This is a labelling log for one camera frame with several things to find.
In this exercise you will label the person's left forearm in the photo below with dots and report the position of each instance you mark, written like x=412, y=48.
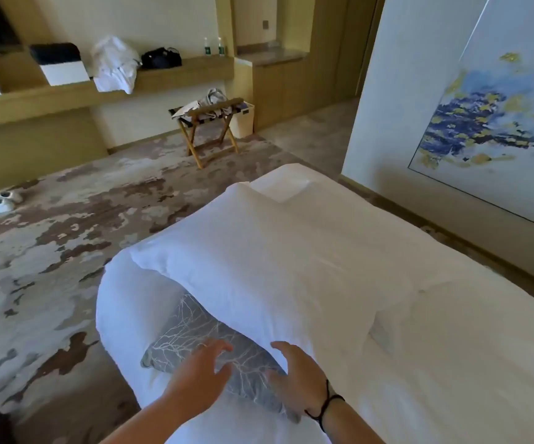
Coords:
x=149, y=423

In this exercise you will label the person's left hand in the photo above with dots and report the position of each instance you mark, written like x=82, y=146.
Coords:
x=193, y=379

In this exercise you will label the person's left thumb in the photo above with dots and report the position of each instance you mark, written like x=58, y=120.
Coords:
x=223, y=370

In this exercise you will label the wooden cabinet with stone top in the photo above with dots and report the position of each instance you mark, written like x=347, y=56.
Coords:
x=271, y=87

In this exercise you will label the white bed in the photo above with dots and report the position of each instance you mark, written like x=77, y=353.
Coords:
x=433, y=356

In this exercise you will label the black handbag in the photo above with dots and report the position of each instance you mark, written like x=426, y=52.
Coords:
x=160, y=59

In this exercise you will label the clear bottle with green label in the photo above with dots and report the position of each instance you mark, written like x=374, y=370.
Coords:
x=221, y=48
x=208, y=48

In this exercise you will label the person's right hand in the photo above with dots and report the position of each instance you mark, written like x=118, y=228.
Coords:
x=301, y=381

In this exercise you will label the white waste bin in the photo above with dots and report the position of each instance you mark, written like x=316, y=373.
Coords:
x=243, y=120

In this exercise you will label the long wooden wall shelf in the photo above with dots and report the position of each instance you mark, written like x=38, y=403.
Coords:
x=63, y=99

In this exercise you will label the person's right thumb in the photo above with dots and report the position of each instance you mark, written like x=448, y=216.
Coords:
x=277, y=380

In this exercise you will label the white pillow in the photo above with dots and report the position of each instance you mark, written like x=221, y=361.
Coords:
x=267, y=263

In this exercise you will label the grey patterned cushion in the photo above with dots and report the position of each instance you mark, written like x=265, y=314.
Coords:
x=188, y=332

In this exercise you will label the white striped tote bag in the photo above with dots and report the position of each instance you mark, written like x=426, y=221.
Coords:
x=202, y=105

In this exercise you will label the blue and yellow abstract painting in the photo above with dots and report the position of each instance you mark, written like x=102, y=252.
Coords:
x=498, y=115

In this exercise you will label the wooden folding luggage rack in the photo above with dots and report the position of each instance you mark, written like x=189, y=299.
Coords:
x=207, y=134

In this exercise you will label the black wrist band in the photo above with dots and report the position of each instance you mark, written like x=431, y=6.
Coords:
x=325, y=404

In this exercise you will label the white crumpled garment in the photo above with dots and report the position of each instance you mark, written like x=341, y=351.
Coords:
x=115, y=64

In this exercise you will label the person's right forearm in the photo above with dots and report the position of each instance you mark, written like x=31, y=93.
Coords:
x=345, y=423

